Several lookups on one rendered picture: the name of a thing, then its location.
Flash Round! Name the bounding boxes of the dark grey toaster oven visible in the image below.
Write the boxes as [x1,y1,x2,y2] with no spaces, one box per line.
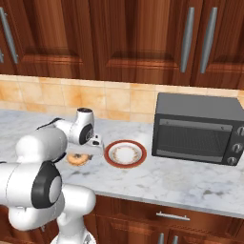
[151,91,244,167]

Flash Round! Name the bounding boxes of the grey drawer handle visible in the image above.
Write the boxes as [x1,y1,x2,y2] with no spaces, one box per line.
[154,211,192,222]

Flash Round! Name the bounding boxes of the toaster oven glass door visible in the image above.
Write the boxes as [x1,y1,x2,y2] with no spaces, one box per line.
[152,117,234,160]

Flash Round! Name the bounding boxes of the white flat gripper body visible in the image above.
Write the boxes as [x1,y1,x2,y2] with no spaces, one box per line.
[67,142,106,157]

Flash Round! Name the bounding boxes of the glazed brown donut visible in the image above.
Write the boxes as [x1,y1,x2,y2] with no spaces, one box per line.
[66,152,92,167]

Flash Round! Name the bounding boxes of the dark wood drawer front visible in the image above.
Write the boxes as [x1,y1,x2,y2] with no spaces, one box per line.
[93,193,244,238]

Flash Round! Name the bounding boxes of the dark wood wall cupboard door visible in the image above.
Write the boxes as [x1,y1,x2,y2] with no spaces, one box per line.
[0,0,96,81]
[190,0,244,91]
[88,0,200,87]

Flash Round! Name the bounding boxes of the white plate with red rim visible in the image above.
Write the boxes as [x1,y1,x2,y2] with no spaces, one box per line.
[103,139,148,169]

